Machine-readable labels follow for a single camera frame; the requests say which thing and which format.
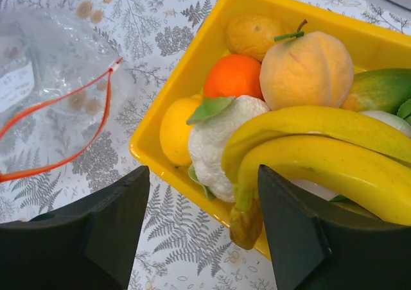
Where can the fake mango green orange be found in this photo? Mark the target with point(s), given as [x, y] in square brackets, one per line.
[381, 89]

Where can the fake orange peach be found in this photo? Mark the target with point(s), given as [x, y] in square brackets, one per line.
[306, 69]

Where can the fake white cauliflower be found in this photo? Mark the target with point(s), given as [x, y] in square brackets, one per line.
[212, 125]

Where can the fake white radish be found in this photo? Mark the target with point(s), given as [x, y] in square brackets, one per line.
[329, 195]

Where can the fake yellow banana bunch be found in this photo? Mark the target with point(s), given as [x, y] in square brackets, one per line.
[360, 157]

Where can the fake orange tangerine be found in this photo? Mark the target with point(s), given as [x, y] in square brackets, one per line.
[234, 75]

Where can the fake yellow fruit back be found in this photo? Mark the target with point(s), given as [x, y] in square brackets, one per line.
[253, 34]

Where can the clear zip top bag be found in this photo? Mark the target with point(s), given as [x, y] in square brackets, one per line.
[61, 82]

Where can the floral table cloth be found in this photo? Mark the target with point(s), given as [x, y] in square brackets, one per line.
[181, 246]

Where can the fake yellow lemon front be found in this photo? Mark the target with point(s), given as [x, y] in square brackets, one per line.
[174, 132]

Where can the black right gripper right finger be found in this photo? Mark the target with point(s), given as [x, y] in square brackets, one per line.
[315, 244]

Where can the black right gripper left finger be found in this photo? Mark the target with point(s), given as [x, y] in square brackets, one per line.
[90, 243]

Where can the yellow plastic tray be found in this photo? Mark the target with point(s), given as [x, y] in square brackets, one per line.
[372, 47]

